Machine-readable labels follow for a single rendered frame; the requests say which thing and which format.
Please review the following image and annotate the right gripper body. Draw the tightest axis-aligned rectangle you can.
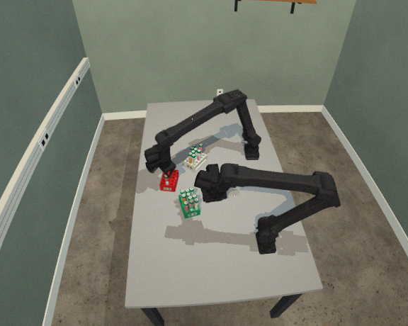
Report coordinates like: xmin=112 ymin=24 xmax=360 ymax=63
xmin=160 ymin=155 xmax=176 ymax=173

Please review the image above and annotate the green tube rack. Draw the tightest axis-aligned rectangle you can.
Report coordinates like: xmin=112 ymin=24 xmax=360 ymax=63
xmin=178 ymin=194 xmax=200 ymax=218

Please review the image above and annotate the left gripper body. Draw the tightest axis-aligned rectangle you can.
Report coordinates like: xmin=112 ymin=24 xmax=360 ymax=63
xmin=201 ymin=189 xmax=227 ymax=203

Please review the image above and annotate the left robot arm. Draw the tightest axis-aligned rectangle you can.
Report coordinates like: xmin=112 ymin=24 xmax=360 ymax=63
xmin=194 ymin=163 xmax=341 ymax=254

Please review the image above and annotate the red block with round holes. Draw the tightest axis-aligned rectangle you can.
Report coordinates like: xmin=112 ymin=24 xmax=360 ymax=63
xmin=160 ymin=170 xmax=179 ymax=192

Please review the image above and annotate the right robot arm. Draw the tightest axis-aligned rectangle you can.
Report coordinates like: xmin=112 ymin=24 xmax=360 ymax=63
xmin=144 ymin=89 xmax=261 ymax=173

